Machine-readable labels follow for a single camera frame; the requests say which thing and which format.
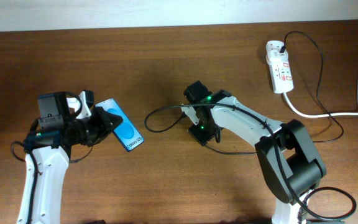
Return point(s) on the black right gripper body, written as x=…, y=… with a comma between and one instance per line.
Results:
x=203, y=132

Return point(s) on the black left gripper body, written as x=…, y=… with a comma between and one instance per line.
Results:
x=96, y=129

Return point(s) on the blue Galaxy smartphone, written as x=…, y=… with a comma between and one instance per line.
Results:
x=127, y=134

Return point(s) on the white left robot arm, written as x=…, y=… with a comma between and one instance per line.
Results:
x=65, y=120

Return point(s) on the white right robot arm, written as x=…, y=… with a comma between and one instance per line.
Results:
x=290, y=162

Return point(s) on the white charger plug adapter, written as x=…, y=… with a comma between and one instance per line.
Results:
x=275, y=56

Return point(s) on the white power strip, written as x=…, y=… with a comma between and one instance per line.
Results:
x=280, y=72

